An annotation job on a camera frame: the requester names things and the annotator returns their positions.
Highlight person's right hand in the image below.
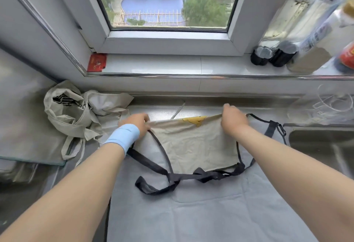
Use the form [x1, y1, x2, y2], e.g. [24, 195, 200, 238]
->
[220, 103, 249, 137]

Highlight person's left hand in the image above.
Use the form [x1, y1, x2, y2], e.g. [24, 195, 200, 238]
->
[118, 113, 150, 140]

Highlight beige bag with black straps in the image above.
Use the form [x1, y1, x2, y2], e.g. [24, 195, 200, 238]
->
[126, 114, 287, 195]

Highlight person's left forearm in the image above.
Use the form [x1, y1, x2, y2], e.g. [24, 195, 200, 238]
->
[0, 142, 126, 242]

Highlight person's right forearm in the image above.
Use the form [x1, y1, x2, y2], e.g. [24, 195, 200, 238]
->
[235, 124, 354, 242]

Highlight light blue wristband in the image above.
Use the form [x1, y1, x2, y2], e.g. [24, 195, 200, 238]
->
[103, 124, 140, 155]

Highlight crumpled beige tote bag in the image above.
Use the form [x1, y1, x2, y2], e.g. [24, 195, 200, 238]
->
[44, 80, 135, 168]

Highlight red card packet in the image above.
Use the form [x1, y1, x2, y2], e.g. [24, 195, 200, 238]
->
[87, 53, 108, 72]

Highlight black white striped cloth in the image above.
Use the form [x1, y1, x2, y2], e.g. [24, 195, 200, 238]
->
[53, 94, 85, 110]

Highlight clear plastic container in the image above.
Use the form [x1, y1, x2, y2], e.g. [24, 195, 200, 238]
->
[287, 84, 354, 127]

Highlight stainless steel sink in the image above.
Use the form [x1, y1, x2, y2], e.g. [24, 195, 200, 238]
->
[288, 127, 354, 180]

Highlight grey cloth mat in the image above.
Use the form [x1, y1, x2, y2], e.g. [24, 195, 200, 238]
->
[103, 106, 319, 242]

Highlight wide clear bottle black cap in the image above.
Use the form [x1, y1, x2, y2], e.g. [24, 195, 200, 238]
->
[269, 0, 349, 68]

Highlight large clear bottle beige contents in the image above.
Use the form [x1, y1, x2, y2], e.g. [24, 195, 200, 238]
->
[286, 0, 354, 74]

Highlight bottle with red label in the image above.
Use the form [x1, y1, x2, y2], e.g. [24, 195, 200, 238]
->
[333, 41, 354, 74]

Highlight grey fabric strap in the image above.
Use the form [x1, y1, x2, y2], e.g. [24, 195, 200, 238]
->
[170, 101, 186, 120]

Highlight white window frame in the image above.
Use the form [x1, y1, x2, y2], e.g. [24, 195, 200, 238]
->
[46, 0, 303, 57]

